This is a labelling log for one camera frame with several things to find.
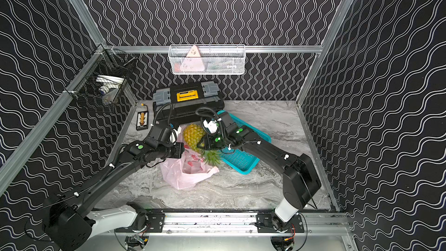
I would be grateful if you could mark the yellow pineapple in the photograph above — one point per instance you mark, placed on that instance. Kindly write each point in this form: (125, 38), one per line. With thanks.
(193, 135)

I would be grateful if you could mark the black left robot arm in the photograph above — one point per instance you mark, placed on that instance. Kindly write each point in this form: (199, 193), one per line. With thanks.
(65, 216)

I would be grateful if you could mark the pink plastic bag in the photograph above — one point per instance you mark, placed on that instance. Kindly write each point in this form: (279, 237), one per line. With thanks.
(190, 169)

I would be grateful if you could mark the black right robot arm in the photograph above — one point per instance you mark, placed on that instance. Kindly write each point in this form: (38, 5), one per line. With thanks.
(300, 178)

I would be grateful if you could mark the white wire wall basket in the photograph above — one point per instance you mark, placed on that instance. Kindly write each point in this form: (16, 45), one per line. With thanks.
(219, 59)

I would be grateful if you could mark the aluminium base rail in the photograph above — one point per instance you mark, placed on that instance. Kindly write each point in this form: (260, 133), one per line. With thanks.
(229, 224)

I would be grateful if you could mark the aluminium frame post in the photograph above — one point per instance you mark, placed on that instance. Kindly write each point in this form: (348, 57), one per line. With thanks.
(87, 20)

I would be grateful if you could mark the teal plastic basket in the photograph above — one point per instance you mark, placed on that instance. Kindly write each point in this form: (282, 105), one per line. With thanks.
(241, 161)

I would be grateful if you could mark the pink triangular card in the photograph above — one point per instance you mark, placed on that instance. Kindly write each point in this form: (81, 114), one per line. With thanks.
(193, 61)

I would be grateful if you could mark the black toolbox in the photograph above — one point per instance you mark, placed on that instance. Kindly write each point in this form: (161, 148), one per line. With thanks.
(177, 104)

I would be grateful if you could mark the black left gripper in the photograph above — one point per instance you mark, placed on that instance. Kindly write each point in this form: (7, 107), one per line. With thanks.
(177, 150)

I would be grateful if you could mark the black wire wall basket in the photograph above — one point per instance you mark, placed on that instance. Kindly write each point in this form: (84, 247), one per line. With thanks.
(101, 90)

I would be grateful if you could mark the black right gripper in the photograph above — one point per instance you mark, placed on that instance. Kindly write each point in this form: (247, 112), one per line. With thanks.
(207, 143)

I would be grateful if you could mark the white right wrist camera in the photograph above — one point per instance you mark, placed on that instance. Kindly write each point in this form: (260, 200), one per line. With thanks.
(211, 126)

